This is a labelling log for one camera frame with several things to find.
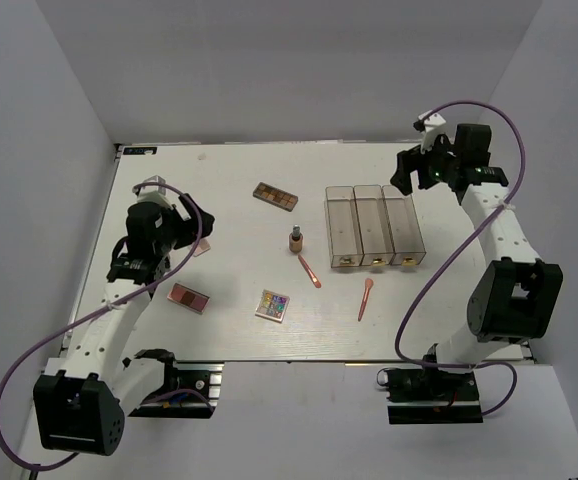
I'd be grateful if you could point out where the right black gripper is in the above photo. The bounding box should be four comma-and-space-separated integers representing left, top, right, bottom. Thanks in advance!
390, 131, 460, 196

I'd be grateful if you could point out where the small beige compact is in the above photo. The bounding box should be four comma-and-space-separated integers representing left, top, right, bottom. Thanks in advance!
193, 238, 211, 257

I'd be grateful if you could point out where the pink blush palette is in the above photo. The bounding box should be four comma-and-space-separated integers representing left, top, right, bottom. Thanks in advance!
167, 283, 210, 314

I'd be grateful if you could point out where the brown eyeshadow palette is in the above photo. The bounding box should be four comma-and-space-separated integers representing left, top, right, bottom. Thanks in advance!
252, 182, 298, 212

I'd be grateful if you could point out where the colourful glitter eyeshadow palette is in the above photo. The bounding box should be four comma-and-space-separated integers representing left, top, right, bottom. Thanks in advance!
254, 290, 290, 323

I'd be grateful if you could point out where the foundation bottle with pump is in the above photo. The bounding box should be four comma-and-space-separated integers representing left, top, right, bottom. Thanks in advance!
289, 225, 303, 254

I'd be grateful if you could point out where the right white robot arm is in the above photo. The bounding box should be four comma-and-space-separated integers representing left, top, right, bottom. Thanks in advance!
390, 121, 563, 399

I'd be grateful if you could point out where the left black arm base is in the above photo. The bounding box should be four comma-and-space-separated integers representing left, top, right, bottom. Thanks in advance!
122, 349, 224, 419

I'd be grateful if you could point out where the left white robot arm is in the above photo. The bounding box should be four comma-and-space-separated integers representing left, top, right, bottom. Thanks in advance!
33, 193, 215, 456

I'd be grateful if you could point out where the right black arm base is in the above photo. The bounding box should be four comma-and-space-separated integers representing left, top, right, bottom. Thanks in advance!
376, 367, 483, 425

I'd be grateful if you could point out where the pink makeup brush left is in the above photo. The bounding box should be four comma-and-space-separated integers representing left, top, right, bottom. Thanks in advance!
298, 254, 322, 288

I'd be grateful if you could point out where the clear organizer middle compartment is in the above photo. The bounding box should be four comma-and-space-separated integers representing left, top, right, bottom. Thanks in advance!
353, 185, 394, 267

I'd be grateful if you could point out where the clear organizer compartment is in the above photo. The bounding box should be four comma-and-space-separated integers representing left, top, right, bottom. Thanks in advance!
325, 186, 363, 268
353, 185, 394, 267

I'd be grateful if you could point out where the clear organizer left compartment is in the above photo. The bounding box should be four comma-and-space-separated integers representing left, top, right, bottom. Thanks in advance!
325, 186, 363, 268

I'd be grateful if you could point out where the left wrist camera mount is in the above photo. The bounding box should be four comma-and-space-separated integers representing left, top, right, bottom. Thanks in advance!
132, 175, 172, 208

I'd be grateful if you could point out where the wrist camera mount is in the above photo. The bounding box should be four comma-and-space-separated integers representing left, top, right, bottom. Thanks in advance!
413, 112, 446, 154
132, 175, 172, 208

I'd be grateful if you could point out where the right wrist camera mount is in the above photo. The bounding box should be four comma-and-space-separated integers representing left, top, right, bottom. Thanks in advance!
413, 112, 446, 154

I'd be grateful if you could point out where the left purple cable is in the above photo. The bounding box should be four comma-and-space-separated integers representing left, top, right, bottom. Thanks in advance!
0, 180, 205, 469

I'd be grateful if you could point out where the purple cable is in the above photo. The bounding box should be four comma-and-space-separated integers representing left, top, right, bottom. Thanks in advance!
0, 180, 205, 469
393, 101, 528, 419

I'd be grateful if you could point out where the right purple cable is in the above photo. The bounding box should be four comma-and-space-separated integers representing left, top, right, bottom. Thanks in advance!
393, 101, 528, 419

